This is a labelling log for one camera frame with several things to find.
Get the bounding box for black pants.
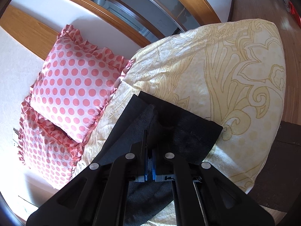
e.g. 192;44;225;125
95;92;222;225

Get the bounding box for left pink polka-dot pillow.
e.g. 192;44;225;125
18;95;84;190

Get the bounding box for pink polka-dot pillow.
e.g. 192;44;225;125
18;95;84;190
30;24;133;143

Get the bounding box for right pink polka-dot pillow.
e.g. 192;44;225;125
30;24;133;143

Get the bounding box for cream yellow patterned bedspread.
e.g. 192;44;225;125
70;18;287;226

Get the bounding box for wooden headboard panel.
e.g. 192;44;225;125
1;5;58;60

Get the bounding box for wooden sliding door frame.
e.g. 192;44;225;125
71;0;220;47

